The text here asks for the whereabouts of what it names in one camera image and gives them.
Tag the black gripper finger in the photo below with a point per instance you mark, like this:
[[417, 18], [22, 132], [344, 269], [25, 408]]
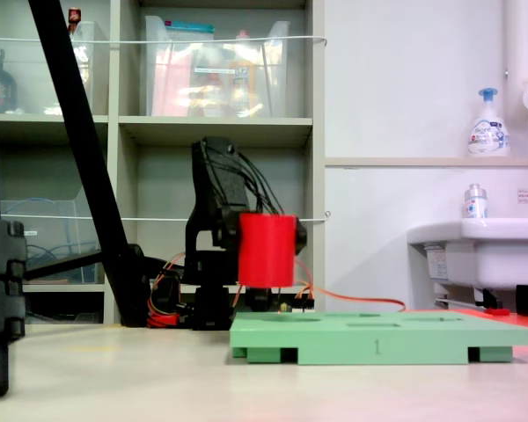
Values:
[[232, 230], [301, 237]]

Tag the red cylinder block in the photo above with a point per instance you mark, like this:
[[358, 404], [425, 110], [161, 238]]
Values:
[[266, 250]]

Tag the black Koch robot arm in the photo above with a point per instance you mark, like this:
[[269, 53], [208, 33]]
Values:
[[211, 184]]

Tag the small red block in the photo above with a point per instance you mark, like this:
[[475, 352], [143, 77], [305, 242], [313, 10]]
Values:
[[498, 311]]

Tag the small circuit board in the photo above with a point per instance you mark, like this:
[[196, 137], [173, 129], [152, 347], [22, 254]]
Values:
[[305, 303]]

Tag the grey shelf unit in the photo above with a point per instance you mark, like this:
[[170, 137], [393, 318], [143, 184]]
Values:
[[215, 127]]

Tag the green shape sorter board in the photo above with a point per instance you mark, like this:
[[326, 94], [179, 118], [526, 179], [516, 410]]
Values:
[[334, 343]]

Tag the white sink label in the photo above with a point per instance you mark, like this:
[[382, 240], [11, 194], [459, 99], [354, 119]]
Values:
[[436, 264]]

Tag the wide clear storage bin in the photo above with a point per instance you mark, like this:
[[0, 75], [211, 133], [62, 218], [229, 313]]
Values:
[[275, 88]]

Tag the orange spray bottle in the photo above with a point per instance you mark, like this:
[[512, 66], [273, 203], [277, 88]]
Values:
[[243, 74]]

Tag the black tripod leg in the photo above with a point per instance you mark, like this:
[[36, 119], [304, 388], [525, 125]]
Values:
[[83, 145], [2, 285]]

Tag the thin black tripod brace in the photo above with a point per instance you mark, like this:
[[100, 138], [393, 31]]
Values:
[[61, 266]]

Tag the small silver capped bottle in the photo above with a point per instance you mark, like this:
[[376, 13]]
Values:
[[475, 204]]

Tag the clear file box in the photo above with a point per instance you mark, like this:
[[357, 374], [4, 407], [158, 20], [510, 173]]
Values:
[[48, 228]]

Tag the white sink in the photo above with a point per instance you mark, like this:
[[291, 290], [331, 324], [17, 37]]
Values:
[[501, 255]]

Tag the blue topped zip bag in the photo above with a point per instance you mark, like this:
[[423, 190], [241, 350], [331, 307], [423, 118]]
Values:
[[189, 27]]

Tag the white soap pump bottle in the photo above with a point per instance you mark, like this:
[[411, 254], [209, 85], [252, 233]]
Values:
[[488, 136]]

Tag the narrow clear plastic container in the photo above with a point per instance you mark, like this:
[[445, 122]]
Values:
[[97, 66]]

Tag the red capped bottle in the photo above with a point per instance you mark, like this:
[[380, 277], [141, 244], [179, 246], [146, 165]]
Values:
[[74, 17]]

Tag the dark round bottle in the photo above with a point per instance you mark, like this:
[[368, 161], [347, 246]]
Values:
[[2, 88]]

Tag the red base mount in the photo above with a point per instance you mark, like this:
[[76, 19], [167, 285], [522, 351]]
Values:
[[163, 320]]

